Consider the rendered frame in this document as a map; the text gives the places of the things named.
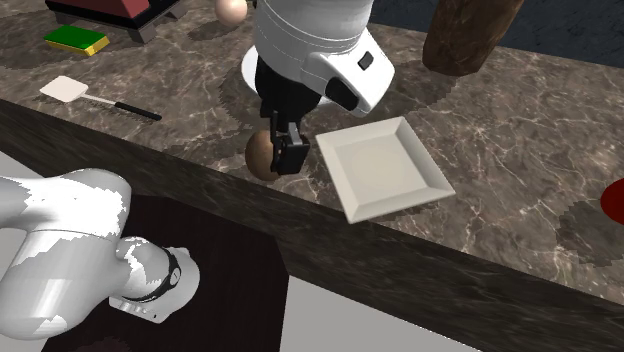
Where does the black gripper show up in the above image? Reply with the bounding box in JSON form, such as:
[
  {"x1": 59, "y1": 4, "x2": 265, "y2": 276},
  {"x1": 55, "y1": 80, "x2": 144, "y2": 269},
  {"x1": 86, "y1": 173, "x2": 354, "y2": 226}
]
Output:
[{"x1": 253, "y1": 55, "x2": 324, "y2": 177}]

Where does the brown egg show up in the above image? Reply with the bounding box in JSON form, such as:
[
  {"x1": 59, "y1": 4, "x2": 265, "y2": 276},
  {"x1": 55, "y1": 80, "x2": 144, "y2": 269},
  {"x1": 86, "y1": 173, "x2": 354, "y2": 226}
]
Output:
[{"x1": 244, "y1": 128, "x2": 282, "y2": 183}]

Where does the white square plate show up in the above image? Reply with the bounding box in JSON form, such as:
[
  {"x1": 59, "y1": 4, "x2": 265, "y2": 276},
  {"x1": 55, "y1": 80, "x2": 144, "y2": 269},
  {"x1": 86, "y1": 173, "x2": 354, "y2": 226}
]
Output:
[{"x1": 314, "y1": 115, "x2": 457, "y2": 225}]

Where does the pale pink egg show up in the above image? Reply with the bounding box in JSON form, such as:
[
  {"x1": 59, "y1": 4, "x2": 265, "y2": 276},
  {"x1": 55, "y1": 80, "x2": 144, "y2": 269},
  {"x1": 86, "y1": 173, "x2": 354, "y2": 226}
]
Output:
[{"x1": 214, "y1": 0, "x2": 249, "y2": 28}]

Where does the brown wooden cylinder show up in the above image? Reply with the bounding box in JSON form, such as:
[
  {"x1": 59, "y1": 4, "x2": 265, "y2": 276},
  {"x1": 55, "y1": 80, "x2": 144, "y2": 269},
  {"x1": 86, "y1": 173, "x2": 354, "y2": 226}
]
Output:
[{"x1": 421, "y1": 0, "x2": 526, "y2": 78}]

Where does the red and black appliance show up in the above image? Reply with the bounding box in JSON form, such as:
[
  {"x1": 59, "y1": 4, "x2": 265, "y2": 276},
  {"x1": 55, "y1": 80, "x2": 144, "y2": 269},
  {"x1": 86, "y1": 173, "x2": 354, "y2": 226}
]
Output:
[{"x1": 44, "y1": 0, "x2": 189, "y2": 45}]

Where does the green and yellow sponge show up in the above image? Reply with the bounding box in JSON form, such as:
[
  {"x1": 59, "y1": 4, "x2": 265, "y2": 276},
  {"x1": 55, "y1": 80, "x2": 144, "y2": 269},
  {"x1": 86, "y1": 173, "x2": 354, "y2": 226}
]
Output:
[{"x1": 43, "y1": 24, "x2": 111, "y2": 58}]

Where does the red round object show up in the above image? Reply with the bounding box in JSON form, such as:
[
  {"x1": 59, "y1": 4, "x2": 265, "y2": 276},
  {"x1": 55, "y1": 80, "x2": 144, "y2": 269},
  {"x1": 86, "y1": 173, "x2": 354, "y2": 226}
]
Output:
[{"x1": 599, "y1": 177, "x2": 624, "y2": 227}]

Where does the white spatula with black handle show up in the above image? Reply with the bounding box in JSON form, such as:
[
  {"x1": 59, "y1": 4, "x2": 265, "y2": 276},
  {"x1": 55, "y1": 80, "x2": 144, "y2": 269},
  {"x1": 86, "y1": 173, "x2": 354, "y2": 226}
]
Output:
[{"x1": 38, "y1": 74, "x2": 164, "y2": 123}]

